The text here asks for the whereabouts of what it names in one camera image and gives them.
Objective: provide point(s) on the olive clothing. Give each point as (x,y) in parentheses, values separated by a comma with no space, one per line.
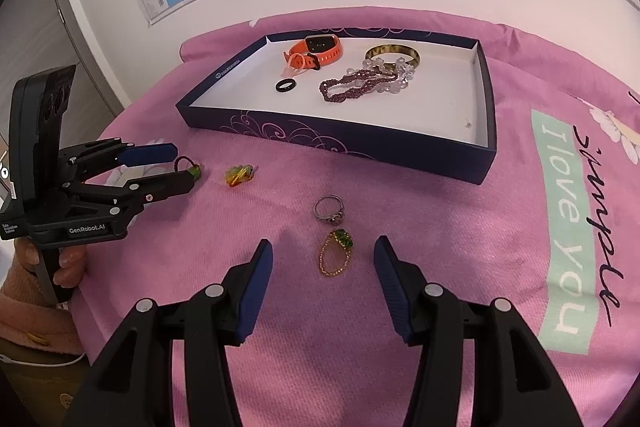
(40,392)

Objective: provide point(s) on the orange smart watch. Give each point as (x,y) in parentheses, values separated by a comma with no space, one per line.
(330,54)

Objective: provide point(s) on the person's left forearm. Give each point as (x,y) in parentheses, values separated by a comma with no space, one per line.
(30,317)

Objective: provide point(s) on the person's left hand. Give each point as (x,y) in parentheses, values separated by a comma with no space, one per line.
(72,267)

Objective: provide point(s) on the yellow green pendant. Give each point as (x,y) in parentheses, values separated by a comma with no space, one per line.
(239,174)

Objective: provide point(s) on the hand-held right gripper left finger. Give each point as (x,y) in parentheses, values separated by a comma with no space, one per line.
(255,292)

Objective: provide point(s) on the green jade pendant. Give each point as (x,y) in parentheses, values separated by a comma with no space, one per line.
(194,170)

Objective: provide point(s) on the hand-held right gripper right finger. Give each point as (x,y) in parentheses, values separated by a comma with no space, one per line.
(395,292)

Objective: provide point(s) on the pale pink pendant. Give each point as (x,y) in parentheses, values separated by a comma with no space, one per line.
(290,71)

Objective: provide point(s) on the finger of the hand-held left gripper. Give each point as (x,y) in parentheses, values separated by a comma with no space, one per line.
(150,154)
(165,184)

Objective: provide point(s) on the dark blue cardboard box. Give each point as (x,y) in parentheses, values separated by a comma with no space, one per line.
(425,117)

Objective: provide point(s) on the grey cabinet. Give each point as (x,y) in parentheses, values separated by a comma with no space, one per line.
(85,57)

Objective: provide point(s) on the tortoiseshell bangle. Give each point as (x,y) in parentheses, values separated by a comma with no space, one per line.
(380,50)

